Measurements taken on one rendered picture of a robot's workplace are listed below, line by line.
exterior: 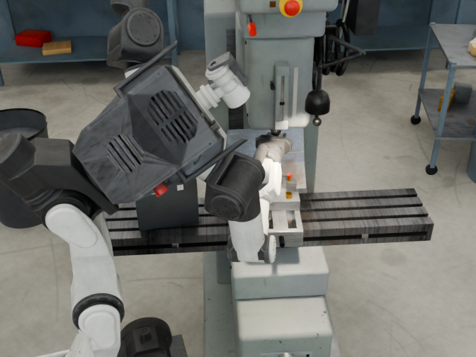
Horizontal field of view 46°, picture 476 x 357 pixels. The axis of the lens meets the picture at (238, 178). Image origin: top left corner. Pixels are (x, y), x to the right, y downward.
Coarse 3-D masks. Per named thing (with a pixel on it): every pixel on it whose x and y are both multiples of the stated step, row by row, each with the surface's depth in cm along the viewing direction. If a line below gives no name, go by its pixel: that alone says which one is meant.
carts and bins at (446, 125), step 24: (432, 24) 411; (456, 24) 411; (456, 48) 371; (432, 96) 429; (456, 96) 417; (0, 120) 352; (24, 120) 355; (432, 120) 397; (456, 120) 396; (432, 168) 391; (0, 192) 334; (0, 216) 350; (24, 216) 346
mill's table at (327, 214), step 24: (336, 192) 219; (360, 192) 219; (384, 192) 219; (408, 192) 219; (120, 216) 209; (216, 216) 208; (312, 216) 207; (336, 216) 207; (360, 216) 206; (384, 216) 206; (408, 216) 207; (120, 240) 198; (144, 240) 199; (168, 240) 199; (192, 240) 200; (216, 240) 200; (312, 240) 203; (336, 240) 204; (360, 240) 204; (384, 240) 205; (408, 240) 206
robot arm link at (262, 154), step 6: (264, 144) 174; (258, 150) 172; (264, 150) 172; (270, 150) 176; (258, 156) 169; (264, 156) 171; (270, 156) 175; (276, 156) 176; (264, 162) 172; (270, 162) 171; (264, 168) 170; (264, 180) 170
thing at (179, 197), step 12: (168, 192) 195; (180, 192) 196; (192, 192) 197; (144, 204) 195; (156, 204) 196; (168, 204) 197; (180, 204) 199; (192, 204) 200; (144, 216) 198; (156, 216) 199; (168, 216) 200; (180, 216) 202; (192, 216) 203; (144, 228) 201; (156, 228) 202
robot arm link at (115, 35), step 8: (112, 0) 131; (120, 0) 130; (128, 0) 130; (136, 0) 130; (144, 0) 132; (112, 8) 134; (120, 8) 133; (128, 8) 130; (120, 24) 128; (112, 32) 135; (120, 32) 127; (112, 40) 134
